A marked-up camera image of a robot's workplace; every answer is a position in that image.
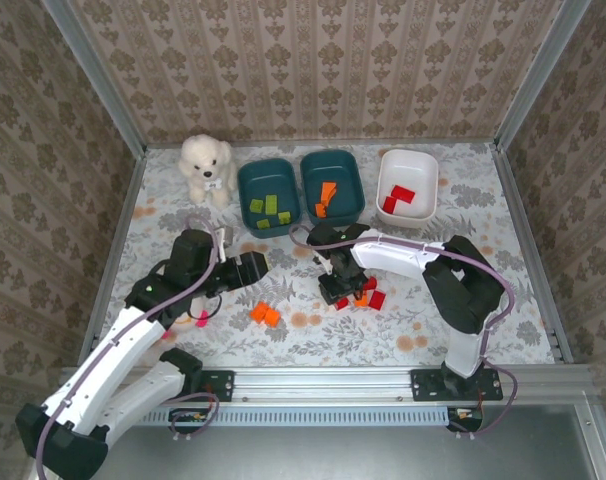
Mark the green square lego brick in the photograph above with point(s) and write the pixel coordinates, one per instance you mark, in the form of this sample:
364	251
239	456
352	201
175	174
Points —
263	223
256	206
284	218

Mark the orange curved lego piece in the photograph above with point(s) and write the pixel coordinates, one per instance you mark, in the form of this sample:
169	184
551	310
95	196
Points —
327	192

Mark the orange square lego brick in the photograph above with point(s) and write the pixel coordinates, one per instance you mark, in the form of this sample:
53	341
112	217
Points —
271	317

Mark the orange studded lego brick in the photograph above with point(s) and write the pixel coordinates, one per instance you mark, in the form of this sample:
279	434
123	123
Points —
257	312

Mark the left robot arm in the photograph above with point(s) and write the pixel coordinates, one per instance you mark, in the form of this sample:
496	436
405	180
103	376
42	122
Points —
128	340

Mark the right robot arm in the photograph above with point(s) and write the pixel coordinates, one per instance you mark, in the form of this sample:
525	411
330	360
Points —
398	260

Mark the red lego brick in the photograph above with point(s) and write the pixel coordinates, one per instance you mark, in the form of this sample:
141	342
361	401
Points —
369	284
342	303
390	204
403	194
377	299

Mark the pink lego piece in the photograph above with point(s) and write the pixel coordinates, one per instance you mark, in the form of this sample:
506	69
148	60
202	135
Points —
201	320
164	334

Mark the floral printed table cover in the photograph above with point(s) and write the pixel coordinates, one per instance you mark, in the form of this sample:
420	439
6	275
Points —
333	340

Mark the white plush dog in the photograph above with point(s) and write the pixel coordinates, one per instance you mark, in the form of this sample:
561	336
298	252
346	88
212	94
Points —
203	165

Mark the green long lego brick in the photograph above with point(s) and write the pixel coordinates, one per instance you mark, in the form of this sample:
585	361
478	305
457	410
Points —
271	204

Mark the teal plastic bin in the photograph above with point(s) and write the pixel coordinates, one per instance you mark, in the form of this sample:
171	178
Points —
343	175
268	180

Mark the white plastic bin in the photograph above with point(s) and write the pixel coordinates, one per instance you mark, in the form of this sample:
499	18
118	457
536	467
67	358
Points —
408	170

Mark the aluminium side rail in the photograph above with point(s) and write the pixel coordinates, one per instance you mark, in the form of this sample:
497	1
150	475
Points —
114	260
533	250

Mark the aluminium mounting rail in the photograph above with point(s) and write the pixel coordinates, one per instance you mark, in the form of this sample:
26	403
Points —
323	382

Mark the aluminium rear rail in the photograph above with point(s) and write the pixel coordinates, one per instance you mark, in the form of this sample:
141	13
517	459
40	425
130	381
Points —
333	143

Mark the aluminium frame post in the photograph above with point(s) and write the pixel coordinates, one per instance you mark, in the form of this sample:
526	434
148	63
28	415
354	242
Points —
538	70
95	75

